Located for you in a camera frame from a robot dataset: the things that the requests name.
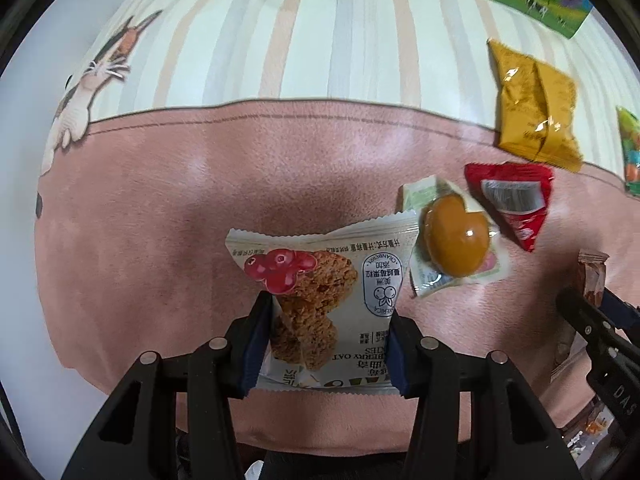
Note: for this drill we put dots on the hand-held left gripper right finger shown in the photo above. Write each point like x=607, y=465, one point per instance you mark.
x=397, y=355

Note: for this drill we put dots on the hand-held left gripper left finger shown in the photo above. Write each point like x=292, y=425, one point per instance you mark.
x=260, y=340

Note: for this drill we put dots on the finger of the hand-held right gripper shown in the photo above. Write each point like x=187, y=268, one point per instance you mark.
x=622, y=312
x=585, y=317

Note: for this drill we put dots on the white oat cookie packet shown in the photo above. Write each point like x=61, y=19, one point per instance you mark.
x=325, y=280

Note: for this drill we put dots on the braised egg packet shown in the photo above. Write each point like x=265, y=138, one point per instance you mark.
x=457, y=242

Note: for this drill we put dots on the red triangular snack packet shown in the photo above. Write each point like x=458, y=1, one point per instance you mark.
x=520, y=200

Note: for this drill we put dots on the green candy ball packet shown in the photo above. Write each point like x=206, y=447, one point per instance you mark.
x=631, y=145

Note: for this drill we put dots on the cat print striped blanket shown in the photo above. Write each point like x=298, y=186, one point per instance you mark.
x=150, y=185

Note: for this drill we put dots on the yellow snack packet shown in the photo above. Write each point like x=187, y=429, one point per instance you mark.
x=535, y=110

